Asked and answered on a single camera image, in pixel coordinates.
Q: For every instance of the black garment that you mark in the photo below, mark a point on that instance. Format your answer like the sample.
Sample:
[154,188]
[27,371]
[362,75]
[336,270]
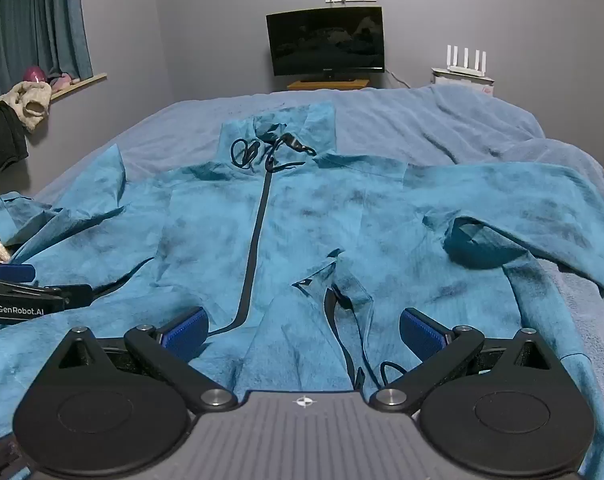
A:
[2,135]

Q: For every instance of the beige fleece garment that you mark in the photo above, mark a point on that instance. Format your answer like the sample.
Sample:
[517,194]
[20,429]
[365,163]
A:
[24,102]

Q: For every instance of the pink round object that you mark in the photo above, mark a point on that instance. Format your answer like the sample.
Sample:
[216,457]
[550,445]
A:
[35,74]

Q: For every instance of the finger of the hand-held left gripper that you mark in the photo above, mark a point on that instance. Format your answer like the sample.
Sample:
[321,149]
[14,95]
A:
[13,273]
[69,296]

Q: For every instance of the black flat screen monitor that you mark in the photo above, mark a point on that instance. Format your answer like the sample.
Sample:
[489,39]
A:
[326,40]

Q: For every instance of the blue bed blanket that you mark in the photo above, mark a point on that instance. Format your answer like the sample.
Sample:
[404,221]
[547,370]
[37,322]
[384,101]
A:
[457,125]

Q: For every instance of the pink plush item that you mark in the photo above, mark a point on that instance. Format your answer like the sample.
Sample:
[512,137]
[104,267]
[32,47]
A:
[64,80]

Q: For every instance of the teal curtain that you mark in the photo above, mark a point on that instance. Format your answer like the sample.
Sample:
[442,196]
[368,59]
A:
[27,15]

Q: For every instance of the white antenna router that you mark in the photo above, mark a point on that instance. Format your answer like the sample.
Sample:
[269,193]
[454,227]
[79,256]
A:
[466,67]

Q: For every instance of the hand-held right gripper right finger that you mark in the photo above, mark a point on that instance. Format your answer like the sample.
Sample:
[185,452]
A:
[422,334]

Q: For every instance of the white box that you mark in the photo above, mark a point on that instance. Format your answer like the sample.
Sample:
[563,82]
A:
[457,81]

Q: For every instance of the wooden monitor stand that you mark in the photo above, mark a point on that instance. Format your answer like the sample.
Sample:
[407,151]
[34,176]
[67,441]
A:
[327,84]

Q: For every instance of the teal zip jacket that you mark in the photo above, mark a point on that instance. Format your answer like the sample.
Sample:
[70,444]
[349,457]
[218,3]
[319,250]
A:
[302,220]

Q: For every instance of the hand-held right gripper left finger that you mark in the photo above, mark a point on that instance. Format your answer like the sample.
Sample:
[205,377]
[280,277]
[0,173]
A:
[184,334]

